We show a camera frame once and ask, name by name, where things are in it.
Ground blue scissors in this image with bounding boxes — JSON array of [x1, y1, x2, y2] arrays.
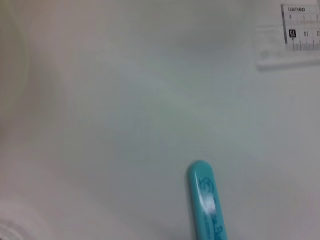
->
[[187, 160, 228, 240]]

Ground clear plastic ruler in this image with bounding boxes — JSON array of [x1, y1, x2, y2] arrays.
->
[[256, 3, 320, 70]]

